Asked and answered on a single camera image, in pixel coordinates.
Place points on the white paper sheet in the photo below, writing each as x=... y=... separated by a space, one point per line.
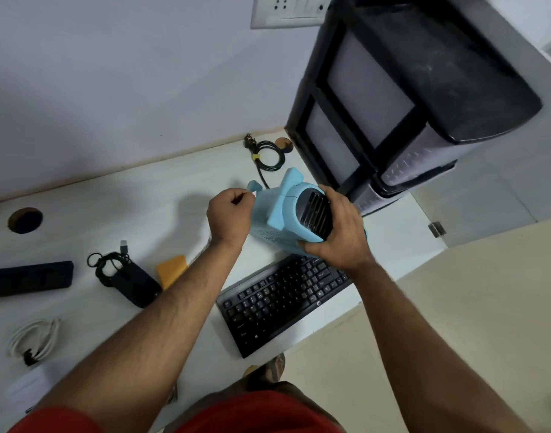
x=29 y=387

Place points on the person's left fingers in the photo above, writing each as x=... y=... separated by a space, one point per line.
x=242 y=197

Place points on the black power strip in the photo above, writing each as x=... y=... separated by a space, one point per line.
x=27 y=279

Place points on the person's foot in sandal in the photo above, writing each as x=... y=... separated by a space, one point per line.
x=268 y=369

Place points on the light blue mini air cooler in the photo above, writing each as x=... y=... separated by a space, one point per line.
x=280 y=211

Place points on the red shorts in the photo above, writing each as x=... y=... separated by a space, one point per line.
x=257 y=412

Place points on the person's right hand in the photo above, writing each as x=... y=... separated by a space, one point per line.
x=347 y=238

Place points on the black computer keyboard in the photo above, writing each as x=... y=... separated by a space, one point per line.
x=277 y=302

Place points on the person's right thumb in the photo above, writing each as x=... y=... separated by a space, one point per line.
x=315 y=248

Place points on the person's right forearm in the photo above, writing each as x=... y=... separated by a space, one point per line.
x=419 y=351

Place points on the white wall socket panel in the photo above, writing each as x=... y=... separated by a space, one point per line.
x=284 y=8

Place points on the person's left hand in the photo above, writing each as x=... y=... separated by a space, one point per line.
x=228 y=218

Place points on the metal floor door stopper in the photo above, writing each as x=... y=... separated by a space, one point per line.
x=436 y=229

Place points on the large black tower air cooler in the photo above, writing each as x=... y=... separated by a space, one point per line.
x=437 y=76

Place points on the person's left forearm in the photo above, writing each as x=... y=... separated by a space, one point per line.
x=158 y=329

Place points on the orange sticky note pad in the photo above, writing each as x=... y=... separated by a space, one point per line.
x=172 y=271

